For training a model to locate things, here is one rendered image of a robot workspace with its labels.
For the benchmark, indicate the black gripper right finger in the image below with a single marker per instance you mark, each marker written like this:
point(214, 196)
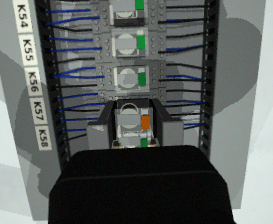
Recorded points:
point(169, 131)

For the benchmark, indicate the grey mounting plate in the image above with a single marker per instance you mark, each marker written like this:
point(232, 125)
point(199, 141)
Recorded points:
point(190, 57)

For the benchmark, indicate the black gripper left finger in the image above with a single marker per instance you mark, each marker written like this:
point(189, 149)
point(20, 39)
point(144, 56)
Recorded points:
point(101, 133)

